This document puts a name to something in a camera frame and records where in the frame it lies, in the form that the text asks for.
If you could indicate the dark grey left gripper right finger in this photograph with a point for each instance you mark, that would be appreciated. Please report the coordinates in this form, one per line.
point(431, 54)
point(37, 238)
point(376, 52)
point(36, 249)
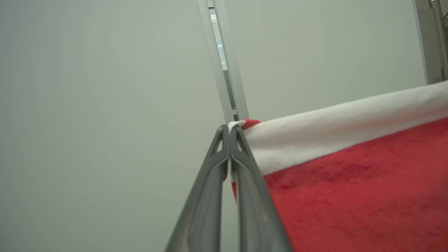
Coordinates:
point(255, 210)

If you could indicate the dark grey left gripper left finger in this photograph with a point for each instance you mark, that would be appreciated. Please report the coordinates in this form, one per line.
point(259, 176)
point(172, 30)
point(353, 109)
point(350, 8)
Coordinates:
point(203, 203)

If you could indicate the red shirt with white trim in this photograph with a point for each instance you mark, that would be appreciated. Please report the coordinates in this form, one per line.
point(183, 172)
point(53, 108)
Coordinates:
point(350, 182)

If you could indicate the grey partition frame post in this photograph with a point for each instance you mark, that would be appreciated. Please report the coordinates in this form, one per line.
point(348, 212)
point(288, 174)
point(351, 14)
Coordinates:
point(232, 63)
point(218, 70)

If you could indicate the grey corner frame post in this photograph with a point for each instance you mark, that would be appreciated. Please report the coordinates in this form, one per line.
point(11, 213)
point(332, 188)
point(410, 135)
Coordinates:
point(430, 38)

